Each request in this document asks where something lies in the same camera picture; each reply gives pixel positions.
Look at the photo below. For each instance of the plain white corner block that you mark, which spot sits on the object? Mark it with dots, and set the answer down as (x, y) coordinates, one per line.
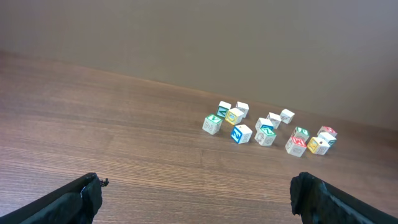
(286, 116)

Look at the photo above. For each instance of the green letter Z block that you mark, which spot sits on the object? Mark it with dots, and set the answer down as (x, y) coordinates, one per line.
(265, 136)

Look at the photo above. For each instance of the red letter O block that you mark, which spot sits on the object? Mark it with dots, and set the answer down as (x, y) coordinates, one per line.
(326, 129)

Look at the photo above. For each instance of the white block blue side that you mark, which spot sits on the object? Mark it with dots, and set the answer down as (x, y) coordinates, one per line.
(264, 123)

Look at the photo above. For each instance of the yellow sided wooden block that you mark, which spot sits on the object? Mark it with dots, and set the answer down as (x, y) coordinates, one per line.
(234, 116)

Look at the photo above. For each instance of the red letter M block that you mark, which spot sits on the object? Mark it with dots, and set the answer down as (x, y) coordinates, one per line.
(295, 146)

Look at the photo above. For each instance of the plain white wooden block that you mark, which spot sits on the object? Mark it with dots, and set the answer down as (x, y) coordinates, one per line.
(244, 107)

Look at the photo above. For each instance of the blue sided letter block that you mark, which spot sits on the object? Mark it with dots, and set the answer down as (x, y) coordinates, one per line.
(241, 134)

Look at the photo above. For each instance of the green letter J block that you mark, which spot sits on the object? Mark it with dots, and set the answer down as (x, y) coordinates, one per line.
(301, 133)

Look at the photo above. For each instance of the teal sided white block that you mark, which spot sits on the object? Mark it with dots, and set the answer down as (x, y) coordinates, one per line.
(223, 108)

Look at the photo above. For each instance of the white picture wooden block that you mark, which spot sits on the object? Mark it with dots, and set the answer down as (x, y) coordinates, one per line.
(275, 119)

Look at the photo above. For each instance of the white block green side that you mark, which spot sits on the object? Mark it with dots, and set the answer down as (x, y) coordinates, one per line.
(328, 138)

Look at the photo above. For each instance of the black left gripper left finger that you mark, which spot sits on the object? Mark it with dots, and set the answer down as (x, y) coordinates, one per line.
(75, 202)

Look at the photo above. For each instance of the hammer picture yellow block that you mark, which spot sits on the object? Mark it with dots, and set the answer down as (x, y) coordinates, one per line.
(318, 146)

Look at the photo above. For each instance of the green letter V block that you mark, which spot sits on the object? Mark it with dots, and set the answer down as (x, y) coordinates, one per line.
(212, 124)

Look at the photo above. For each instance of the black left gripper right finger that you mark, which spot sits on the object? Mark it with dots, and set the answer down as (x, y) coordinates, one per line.
(318, 202)

